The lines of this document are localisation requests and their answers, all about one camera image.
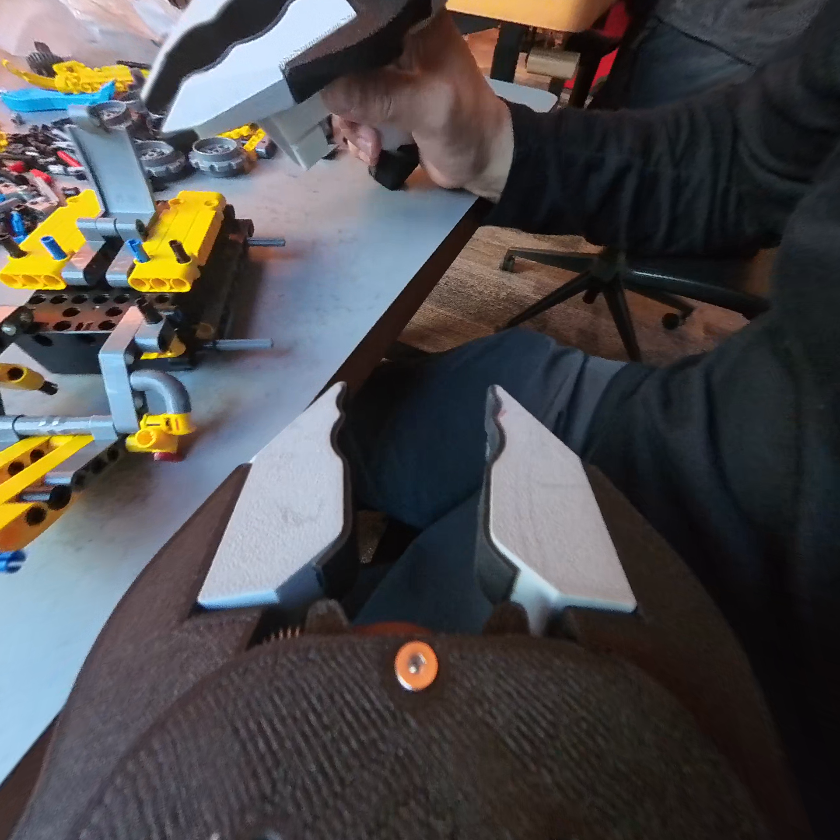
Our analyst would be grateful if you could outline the yellow black building-block vehicle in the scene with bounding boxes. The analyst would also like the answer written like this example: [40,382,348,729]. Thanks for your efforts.
[0,101,286,552]

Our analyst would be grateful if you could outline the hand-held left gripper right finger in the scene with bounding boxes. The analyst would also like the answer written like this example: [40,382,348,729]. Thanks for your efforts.
[481,385,639,635]

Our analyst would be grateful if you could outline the tan wooden table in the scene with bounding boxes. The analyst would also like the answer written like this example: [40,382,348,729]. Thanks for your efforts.
[446,0,618,83]

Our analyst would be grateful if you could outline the pile of building-block parts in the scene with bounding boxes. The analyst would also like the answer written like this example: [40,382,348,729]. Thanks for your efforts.
[0,42,277,250]

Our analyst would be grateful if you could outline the person's right hand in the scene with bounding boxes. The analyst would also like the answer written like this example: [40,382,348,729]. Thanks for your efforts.
[320,13,517,202]

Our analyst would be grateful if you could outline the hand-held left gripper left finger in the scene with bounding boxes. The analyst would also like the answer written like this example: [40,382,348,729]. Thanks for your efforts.
[197,382,355,610]

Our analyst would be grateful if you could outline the person's right forearm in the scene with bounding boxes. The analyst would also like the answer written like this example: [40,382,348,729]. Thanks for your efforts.
[489,13,840,257]

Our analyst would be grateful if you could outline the black office chair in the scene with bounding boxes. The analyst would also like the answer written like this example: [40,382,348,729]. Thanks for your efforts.
[499,246,772,362]

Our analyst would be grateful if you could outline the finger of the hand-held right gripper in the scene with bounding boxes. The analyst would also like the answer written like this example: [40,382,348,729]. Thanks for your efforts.
[140,0,291,118]
[161,0,360,140]

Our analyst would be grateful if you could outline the blue brick separator tool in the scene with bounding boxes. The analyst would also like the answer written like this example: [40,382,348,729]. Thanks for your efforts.
[0,85,116,122]

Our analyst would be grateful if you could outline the person's dark clothing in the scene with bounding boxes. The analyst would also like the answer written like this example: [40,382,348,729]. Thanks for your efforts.
[341,184,840,840]

